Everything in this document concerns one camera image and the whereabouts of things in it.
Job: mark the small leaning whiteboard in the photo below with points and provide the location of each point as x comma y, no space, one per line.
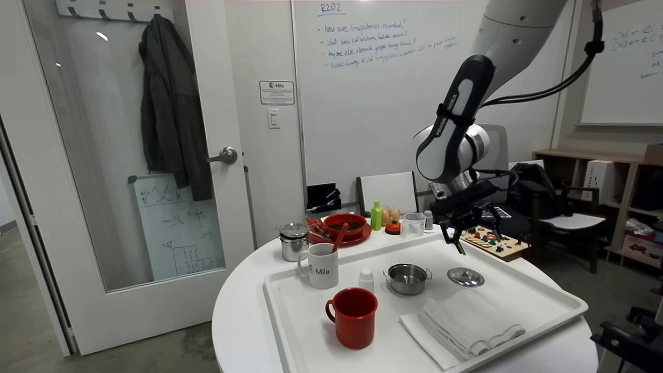
178,228

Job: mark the large wall whiteboard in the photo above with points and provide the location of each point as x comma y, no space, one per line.
387,84

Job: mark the wooden shelf unit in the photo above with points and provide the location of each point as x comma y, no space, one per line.
623,207

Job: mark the red plastic cup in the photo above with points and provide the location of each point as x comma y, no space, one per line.
353,320

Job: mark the folded white cloth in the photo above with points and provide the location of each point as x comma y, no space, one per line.
464,328

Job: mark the wooden colourful toy board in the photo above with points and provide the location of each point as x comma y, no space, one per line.
495,244

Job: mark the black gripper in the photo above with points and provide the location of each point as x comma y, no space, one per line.
470,199

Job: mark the large white tray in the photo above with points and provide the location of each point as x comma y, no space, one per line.
311,344

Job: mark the white seat chair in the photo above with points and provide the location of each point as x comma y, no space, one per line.
566,220

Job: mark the dark hanging jacket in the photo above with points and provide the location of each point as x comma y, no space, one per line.
172,110

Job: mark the red plate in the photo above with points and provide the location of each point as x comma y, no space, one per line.
344,226

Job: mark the white coat hook rail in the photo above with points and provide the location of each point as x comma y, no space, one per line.
110,8

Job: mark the small white shaker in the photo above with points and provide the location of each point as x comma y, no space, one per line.
366,281

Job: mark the clear glass cup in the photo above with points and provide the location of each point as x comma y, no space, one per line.
416,225

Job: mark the green bottle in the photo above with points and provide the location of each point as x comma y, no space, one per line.
375,218

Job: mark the silver metal canister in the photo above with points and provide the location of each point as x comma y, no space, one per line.
293,244

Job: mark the white wall sign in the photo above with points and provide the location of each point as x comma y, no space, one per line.
276,91

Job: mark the small silver pot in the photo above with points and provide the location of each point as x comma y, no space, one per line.
407,281

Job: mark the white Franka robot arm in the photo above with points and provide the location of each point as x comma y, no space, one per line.
456,138

